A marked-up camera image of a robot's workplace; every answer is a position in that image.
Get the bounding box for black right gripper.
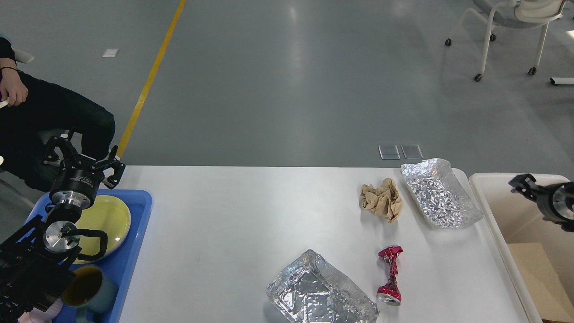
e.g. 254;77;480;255
509;174;574;232

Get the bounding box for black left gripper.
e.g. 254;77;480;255
41;131;126;210

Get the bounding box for yellow plastic plate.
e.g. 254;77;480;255
75;196;131;257

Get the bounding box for foil sheet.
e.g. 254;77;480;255
400;159;483;229

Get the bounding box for brown paper bag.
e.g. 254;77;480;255
508;243;573;323

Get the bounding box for brown paper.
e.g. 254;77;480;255
360;178;403;223

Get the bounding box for pink mug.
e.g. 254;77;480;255
17;298;64;323

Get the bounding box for crushed red can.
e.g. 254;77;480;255
377;245;404;306

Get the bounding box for foil tray front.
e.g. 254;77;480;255
265;249;379;323

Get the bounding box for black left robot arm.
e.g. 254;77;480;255
0;130;126;323

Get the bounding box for person's left hand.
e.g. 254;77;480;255
0;67;29;106

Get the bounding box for blue plastic tray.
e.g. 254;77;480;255
25;189;153;323

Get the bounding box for beige plastic bin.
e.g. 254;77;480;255
469;173;574;323

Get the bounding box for person in black clothes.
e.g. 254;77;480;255
0;35;116;192

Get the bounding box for white chair leg right edge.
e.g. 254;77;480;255
550;77;574;86

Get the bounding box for floor socket plate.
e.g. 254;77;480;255
378;144;401;160
400;144;424;159

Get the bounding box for teal mug yellow inside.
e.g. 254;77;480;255
60;265;118;323

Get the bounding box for white office chair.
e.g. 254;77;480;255
444;0;566;82

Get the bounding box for yellow floor tape line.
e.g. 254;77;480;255
117;0;187;157

